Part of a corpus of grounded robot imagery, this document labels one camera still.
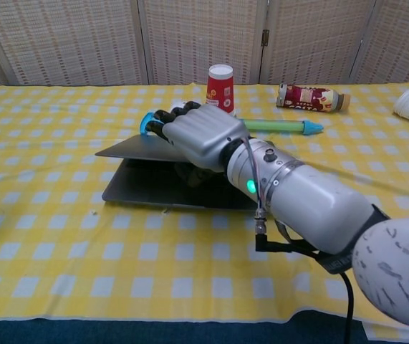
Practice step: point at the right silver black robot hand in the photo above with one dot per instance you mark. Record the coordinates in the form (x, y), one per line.
(204, 136)

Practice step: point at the silver laptop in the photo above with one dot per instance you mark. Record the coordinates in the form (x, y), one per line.
(136, 152)

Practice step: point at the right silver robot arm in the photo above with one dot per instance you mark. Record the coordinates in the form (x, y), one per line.
(315, 200)

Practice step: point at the red paper cup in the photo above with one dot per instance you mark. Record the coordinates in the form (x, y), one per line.
(220, 89)

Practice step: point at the green blue toy water pump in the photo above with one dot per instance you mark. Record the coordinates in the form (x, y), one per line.
(279, 125)

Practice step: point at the brown coffee drink bottle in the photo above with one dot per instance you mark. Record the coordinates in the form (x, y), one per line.
(308, 97)

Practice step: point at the yellow white checkered tablecloth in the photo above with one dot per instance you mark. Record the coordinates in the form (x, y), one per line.
(82, 251)

